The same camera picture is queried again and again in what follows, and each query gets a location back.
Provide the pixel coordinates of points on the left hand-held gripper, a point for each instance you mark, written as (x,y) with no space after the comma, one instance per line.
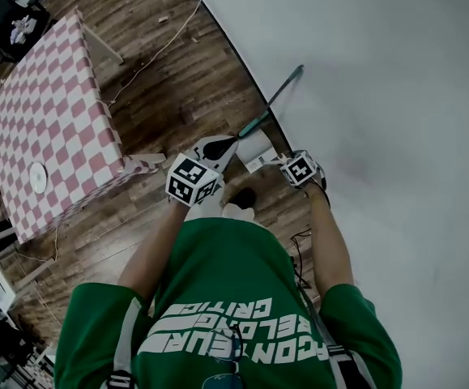
(191,180)

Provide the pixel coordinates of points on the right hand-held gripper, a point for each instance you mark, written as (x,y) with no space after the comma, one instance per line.
(301,168)

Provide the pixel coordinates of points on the person's right forearm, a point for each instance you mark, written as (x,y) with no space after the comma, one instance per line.
(331,241)

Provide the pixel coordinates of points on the person's left forearm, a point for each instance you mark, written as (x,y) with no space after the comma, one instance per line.
(157,249)

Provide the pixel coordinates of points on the dark teal broom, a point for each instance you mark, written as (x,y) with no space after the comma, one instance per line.
(254,125)

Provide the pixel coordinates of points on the person's right black shoe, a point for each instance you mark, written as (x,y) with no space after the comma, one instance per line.
(243,197)

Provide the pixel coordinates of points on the person's white trousers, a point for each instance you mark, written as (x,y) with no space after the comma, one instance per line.
(205,209)

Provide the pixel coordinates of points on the person's green t-shirt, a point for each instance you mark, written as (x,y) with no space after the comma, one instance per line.
(226,266)

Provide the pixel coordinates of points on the pink checkered tablecloth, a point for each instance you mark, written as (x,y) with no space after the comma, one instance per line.
(48,108)

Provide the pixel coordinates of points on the white round plate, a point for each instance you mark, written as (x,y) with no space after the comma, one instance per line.
(38,178)

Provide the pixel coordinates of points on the white crumpled cloth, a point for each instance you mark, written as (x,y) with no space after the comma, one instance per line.
(23,28)

